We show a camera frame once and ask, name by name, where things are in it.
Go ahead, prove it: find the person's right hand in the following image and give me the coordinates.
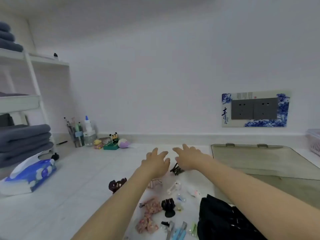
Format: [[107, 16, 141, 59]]
[[172, 143, 213, 172]]

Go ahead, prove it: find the person's left hand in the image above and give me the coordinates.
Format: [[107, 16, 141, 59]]
[[140, 147, 171, 179]]

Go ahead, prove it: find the pile of small hair clips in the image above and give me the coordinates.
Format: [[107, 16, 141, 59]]
[[160, 180, 199, 238]]

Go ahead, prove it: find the black fabric bow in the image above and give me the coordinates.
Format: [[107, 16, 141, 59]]
[[197, 194, 269, 240]]

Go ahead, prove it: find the transparent grey storage box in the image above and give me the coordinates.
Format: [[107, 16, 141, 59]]
[[211, 143, 320, 213]]

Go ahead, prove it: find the person's right forearm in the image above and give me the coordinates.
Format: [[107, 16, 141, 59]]
[[197, 157, 320, 240]]

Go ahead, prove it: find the person's left forearm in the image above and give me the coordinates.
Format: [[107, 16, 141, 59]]
[[71, 164, 163, 240]]

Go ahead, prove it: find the clear plastic bottle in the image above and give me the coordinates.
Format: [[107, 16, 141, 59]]
[[83, 131, 98, 147]]

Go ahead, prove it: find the white bottle with blue cap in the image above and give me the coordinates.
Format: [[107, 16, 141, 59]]
[[84, 115, 93, 134]]

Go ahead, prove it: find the clear pen holder cup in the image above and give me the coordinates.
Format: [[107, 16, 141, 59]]
[[67, 123, 85, 148]]

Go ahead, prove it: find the blue white tissue pack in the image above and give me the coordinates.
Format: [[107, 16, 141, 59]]
[[0, 150, 57, 197]]

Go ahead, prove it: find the pink plastic basket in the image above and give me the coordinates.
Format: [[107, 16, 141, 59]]
[[306, 129, 320, 157]]

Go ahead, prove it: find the white shelf rack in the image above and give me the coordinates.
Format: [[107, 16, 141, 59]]
[[0, 47, 70, 158]]

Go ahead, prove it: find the dark grey cloth item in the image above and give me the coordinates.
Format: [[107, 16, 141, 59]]
[[0, 113, 14, 127]]

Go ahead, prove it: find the blue floral socket frame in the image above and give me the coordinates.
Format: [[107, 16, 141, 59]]
[[221, 90, 292, 128]]

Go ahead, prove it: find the grey wall socket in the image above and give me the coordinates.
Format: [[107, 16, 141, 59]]
[[253, 97, 279, 120], [231, 98, 254, 120]]

